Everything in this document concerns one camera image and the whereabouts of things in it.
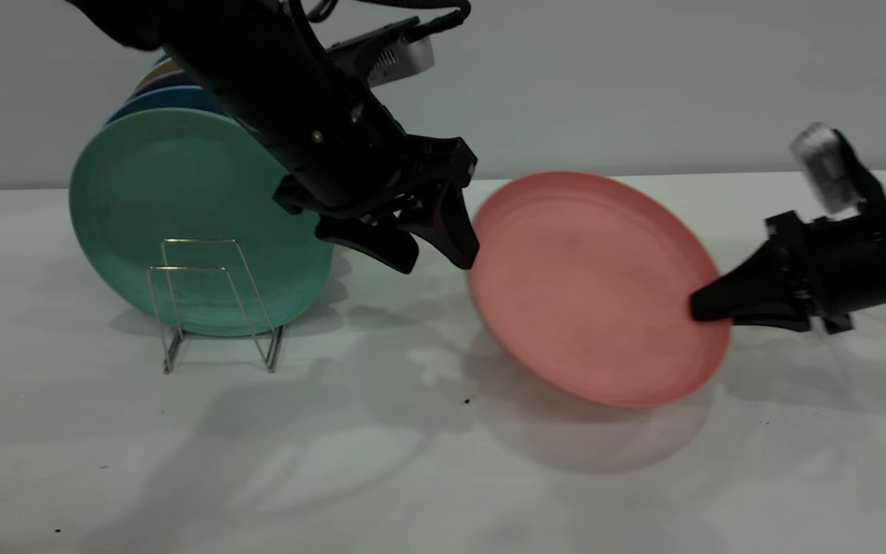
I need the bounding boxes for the dark purple round plate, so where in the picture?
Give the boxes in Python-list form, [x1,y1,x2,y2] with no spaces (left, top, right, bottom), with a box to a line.
[129,77,209,99]

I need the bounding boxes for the green round plate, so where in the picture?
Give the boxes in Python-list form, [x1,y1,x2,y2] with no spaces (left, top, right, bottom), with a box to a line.
[68,107,335,338]

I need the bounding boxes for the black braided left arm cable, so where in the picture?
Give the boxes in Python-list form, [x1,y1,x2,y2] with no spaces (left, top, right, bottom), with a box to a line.
[366,0,472,44]

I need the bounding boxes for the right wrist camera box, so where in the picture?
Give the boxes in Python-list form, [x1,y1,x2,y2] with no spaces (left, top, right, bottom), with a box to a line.
[789,122,886,217]

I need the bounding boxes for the beige round plate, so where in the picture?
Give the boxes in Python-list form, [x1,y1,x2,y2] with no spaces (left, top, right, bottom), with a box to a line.
[139,60,192,87]

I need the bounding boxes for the pink round plate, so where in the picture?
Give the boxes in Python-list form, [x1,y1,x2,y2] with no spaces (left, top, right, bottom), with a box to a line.
[466,171,733,409]

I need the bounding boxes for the metal wire plate rack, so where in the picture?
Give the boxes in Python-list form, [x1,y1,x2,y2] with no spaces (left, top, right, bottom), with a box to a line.
[147,239,288,376]

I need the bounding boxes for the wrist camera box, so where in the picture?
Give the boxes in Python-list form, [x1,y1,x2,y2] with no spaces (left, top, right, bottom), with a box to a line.
[789,122,886,217]
[328,17,437,88]

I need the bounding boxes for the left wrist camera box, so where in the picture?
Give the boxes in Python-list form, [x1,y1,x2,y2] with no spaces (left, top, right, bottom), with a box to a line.
[328,17,437,88]

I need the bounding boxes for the blue round plate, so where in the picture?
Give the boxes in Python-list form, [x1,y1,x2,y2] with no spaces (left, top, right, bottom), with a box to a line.
[107,85,230,125]

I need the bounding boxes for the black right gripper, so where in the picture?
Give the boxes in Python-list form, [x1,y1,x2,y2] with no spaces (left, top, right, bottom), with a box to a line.
[690,205,886,335]

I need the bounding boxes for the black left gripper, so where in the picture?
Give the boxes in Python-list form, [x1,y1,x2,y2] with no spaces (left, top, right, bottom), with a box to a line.
[258,85,481,275]

